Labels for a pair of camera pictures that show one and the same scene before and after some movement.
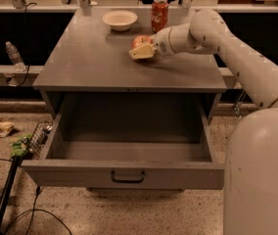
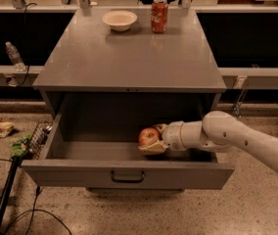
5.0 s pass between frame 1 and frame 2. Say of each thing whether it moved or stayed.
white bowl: stayed
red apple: moved
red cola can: stayed
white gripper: moved
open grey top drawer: stayed
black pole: stayed
